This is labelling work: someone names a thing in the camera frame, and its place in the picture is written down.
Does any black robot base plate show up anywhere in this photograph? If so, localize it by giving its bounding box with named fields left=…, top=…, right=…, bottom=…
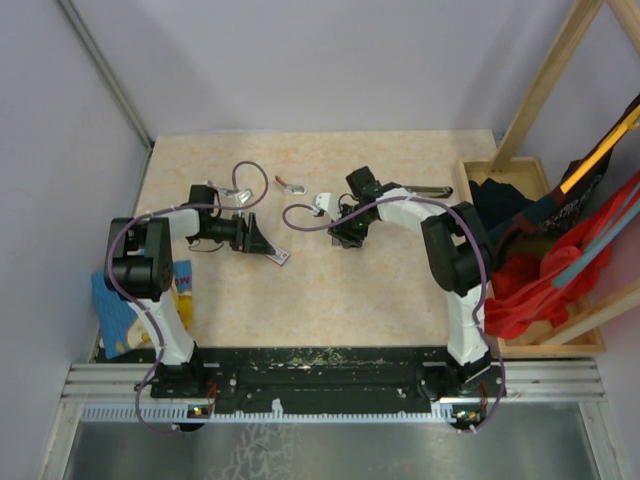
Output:
left=151, top=346, right=502, bottom=415

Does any red white staple box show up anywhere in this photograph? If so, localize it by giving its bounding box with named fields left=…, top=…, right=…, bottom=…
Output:
left=266, top=247, right=290, bottom=266

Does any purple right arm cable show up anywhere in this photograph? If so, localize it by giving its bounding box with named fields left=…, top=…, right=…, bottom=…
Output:
left=282, top=197, right=506, bottom=434

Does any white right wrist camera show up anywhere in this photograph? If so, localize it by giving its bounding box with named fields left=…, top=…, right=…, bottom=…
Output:
left=311, top=192, right=342, bottom=221

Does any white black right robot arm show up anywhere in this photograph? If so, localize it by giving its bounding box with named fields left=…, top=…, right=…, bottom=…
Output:
left=313, top=167, right=492, bottom=396

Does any dark patterned cloth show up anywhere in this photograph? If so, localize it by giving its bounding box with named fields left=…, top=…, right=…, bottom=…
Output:
left=468, top=147, right=613, bottom=246

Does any wooden frame beam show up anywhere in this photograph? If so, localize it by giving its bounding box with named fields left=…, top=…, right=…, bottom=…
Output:
left=489, top=0, right=603, bottom=173

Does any light blue strap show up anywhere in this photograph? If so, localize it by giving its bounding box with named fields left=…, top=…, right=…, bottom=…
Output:
left=551, top=202, right=640, bottom=287

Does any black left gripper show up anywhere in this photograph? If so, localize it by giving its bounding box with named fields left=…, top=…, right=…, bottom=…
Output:
left=195, top=211, right=275, bottom=255

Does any red cloth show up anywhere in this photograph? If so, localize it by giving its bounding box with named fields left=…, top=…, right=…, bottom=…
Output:
left=484, top=175, right=639, bottom=339

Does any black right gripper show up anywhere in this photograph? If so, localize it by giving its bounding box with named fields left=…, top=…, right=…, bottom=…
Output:
left=327, top=204, right=375, bottom=250

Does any wooden tray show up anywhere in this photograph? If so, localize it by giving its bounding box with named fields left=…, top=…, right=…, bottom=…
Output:
left=453, top=156, right=607, bottom=357

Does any pink white mini stapler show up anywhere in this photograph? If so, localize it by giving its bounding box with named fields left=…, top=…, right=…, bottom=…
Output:
left=274, top=175, right=306, bottom=195

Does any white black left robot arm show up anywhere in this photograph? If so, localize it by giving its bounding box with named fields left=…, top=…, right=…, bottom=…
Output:
left=104, top=185, right=276, bottom=397

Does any aluminium rail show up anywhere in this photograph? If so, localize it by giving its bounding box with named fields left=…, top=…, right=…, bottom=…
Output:
left=61, top=361, right=606, bottom=425

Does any blue yellow cartoon cloth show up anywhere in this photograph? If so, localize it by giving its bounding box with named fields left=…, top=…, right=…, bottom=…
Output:
left=91, top=260, right=193, bottom=360

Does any black grey large stapler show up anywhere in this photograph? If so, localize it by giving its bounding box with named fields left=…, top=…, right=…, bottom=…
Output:
left=405, top=185, right=454, bottom=199

